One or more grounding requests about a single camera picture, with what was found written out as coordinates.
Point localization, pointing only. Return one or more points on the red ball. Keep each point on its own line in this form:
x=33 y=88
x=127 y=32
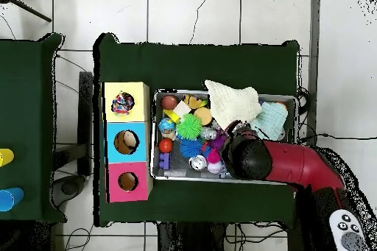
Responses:
x=165 y=145

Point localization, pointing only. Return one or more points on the large green spiky ball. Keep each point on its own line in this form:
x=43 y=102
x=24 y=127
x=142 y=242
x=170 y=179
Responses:
x=189 y=126

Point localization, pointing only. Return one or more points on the dark green table cloth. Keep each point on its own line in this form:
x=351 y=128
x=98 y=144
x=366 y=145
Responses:
x=200 y=65
x=26 y=100

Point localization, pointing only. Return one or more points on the brown toy football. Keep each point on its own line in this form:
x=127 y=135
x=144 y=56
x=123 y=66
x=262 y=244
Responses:
x=169 y=102

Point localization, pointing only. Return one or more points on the cream waffle cloth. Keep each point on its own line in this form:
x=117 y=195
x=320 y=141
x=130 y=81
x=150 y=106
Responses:
x=232 y=103

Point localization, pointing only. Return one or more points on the wooden box with three holes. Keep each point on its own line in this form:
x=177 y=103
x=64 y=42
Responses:
x=115 y=195

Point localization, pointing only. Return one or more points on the blue cylinder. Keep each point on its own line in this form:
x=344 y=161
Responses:
x=10 y=199

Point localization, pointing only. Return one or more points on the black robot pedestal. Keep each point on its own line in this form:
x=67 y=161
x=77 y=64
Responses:
x=191 y=239

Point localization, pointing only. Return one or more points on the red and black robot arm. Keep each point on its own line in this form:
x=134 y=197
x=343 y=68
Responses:
x=294 y=162

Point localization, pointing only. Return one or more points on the black upright panel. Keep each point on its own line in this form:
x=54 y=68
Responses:
x=85 y=121

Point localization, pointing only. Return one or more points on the black tripod leg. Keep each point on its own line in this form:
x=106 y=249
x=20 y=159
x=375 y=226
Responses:
x=32 y=12

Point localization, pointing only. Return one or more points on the multicoloured heart print cloth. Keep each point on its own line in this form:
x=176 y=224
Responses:
x=123 y=103

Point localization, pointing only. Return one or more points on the blue spiky ball with eyes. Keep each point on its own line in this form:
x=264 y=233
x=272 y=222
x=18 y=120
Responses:
x=191 y=148

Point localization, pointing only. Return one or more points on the globe print ball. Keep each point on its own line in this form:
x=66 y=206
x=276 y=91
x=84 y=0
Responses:
x=167 y=125

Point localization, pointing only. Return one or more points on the mint green waffle cloth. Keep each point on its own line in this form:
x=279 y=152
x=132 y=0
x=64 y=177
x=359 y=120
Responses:
x=271 y=121

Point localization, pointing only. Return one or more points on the yellow cylinder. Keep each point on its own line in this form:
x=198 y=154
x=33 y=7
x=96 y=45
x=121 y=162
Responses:
x=6 y=157

